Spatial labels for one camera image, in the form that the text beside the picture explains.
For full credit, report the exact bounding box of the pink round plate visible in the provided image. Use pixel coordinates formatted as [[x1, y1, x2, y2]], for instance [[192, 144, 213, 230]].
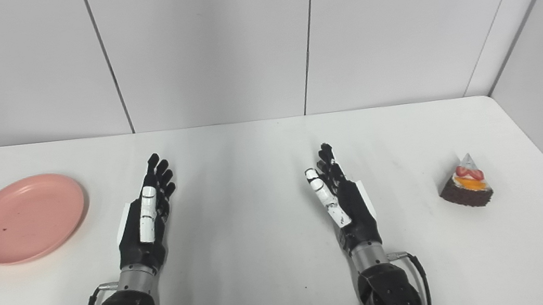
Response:
[[0, 169, 93, 267]]

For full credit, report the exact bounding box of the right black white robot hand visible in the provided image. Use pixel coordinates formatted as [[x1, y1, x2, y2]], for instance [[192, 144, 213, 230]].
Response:
[[301, 137, 384, 261]]

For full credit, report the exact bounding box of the chocolate cake slice with fruit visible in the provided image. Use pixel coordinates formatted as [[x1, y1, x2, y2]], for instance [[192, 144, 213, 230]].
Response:
[[434, 150, 496, 212]]

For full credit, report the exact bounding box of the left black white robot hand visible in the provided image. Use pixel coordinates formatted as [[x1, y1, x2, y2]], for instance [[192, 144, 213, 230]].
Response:
[[106, 151, 187, 281]]

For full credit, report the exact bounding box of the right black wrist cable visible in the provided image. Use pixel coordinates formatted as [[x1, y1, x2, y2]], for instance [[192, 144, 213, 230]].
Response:
[[387, 248, 433, 305]]

